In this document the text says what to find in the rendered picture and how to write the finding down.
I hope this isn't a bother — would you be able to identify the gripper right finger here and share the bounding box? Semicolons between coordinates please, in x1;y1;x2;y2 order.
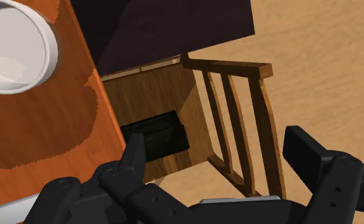
282;125;364;224

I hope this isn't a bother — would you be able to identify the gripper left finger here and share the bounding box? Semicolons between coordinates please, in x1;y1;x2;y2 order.
24;132;202;224

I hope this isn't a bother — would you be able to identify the black box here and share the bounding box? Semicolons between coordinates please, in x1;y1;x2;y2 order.
120;110;191;163

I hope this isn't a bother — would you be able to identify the brown wooden chair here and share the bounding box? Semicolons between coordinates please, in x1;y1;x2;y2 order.
100;52;287;200

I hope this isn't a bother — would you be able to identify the orange wooden table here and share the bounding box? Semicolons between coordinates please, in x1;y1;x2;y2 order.
0;0;127;224

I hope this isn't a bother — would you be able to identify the white flat object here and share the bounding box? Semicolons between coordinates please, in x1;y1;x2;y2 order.
0;193;41;224

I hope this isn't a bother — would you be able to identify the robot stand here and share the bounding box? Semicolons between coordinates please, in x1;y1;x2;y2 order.
69;0;256;77

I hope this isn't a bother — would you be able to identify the white round cup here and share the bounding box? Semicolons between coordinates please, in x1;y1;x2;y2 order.
0;0;60;95

